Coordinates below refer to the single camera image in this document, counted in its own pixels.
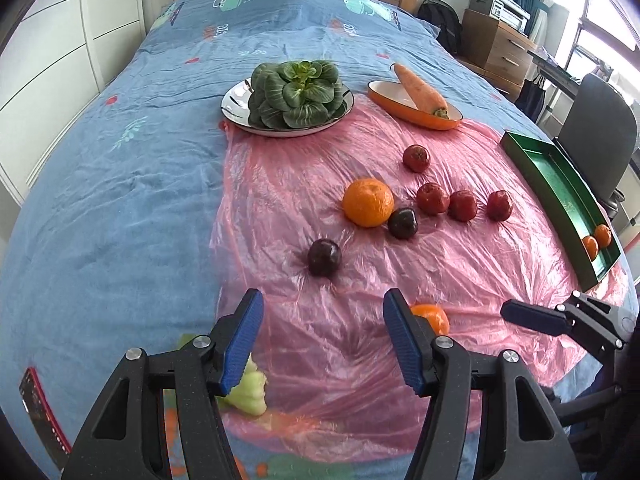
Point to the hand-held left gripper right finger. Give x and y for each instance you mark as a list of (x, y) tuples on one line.
[(402, 345)]

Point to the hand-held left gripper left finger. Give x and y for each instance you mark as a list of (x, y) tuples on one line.
[(245, 345)]

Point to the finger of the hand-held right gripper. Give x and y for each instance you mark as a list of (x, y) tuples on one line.
[(530, 316)]

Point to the small tangerine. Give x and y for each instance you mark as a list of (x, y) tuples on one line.
[(435, 317), (590, 247), (603, 236)]

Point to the dark purple plum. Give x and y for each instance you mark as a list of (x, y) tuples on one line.
[(402, 223), (324, 257)]

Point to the red apple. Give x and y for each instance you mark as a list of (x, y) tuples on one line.
[(499, 205), (462, 205), (433, 198), (416, 158)]

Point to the green rectangular tray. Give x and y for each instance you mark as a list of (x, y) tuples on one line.
[(555, 175)]

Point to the large orange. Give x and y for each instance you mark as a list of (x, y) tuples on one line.
[(368, 202)]

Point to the pink plastic sheet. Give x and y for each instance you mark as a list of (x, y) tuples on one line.
[(280, 185)]

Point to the black office chair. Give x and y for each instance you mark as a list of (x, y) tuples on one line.
[(595, 135)]

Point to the blue printed bed blanket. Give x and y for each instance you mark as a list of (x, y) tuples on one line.
[(150, 160)]

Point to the red phone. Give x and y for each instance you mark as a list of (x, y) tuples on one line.
[(42, 410)]

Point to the black hanging bag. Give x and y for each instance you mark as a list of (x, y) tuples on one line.
[(532, 97)]

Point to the white round plate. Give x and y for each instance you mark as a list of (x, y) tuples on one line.
[(235, 105)]

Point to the orange oval dish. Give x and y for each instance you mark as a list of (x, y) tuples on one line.
[(395, 100)]

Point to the orange carrot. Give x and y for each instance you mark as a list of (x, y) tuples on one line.
[(420, 90)]

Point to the green bok choy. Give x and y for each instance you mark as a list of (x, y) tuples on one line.
[(295, 95)]

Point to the wooden cabinet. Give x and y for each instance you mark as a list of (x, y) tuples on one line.
[(495, 45)]

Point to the window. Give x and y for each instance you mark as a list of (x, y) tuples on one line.
[(600, 30)]

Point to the black backpack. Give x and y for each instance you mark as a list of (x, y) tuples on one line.
[(442, 25)]

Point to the grey printer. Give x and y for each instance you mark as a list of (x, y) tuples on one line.
[(500, 5)]

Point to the white wardrobe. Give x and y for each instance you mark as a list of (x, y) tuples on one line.
[(60, 60)]

